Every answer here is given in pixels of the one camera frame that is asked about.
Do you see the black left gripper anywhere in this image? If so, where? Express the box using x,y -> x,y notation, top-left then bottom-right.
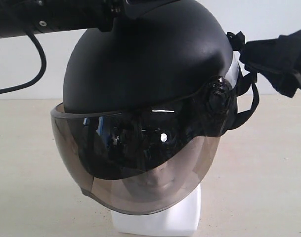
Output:
98,0 -> 175,32

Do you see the black helmet with visor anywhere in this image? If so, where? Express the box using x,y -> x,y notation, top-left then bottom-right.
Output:
51,0 -> 259,210

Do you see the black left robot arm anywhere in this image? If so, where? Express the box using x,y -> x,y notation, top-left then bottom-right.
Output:
0,0 -> 171,39

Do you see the white mannequin head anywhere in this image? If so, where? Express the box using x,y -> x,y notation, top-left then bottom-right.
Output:
111,158 -> 201,237

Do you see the black-sleeved right robot arm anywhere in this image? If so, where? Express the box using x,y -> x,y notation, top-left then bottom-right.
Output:
239,29 -> 301,98

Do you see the black cable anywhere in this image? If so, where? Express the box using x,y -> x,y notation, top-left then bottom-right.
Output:
0,27 -> 47,97

